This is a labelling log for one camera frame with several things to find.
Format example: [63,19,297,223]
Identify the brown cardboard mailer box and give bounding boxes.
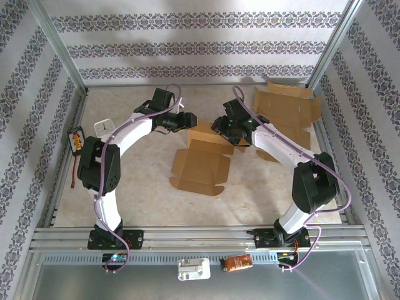
[169,121,248,197]
[252,80,323,164]

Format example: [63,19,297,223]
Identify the white square alarm clock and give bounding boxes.
[93,117,118,138]

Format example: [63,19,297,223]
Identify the black device with orange print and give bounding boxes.
[66,125,88,156]

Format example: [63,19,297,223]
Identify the orange brown battery pack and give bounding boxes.
[219,254,253,273]

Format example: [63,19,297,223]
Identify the right green circuit board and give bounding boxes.
[277,251,300,263]

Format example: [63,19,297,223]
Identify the green circuit board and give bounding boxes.
[277,251,300,263]
[102,252,129,264]

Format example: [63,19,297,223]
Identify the left green circuit board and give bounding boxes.
[102,252,129,264]

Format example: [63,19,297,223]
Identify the white plastic holder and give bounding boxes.
[177,257,211,282]

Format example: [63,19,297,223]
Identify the grey metal sheet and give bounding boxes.
[31,264,376,300]

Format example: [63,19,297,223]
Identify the aluminium back rail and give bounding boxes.
[86,81,309,90]

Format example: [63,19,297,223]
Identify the right aluminium side rail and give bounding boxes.
[304,87,365,228]

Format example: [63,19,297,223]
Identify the aluminium side rail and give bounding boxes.
[39,88,90,228]
[304,87,365,228]

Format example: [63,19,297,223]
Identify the left aluminium side rail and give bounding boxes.
[39,88,90,228]

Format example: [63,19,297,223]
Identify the thin red wire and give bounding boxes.
[71,154,80,189]

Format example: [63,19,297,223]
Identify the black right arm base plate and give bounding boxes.
[253,227,311,250]

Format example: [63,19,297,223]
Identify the aluminium mounting rail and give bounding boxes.
[29,226,372,253]

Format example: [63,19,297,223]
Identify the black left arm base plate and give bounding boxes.
[87,229,145,251]

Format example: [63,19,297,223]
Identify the right aluminium frame post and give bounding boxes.
[305,0,364,91]

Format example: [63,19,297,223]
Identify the aluminium frame post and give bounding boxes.
[26,0,89,94]
[305,0,364,91]

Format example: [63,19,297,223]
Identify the left aluminium frame post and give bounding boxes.
[26,0,89,94]

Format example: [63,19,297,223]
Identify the grey slotted cable duct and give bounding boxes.
[42,252,360,267]

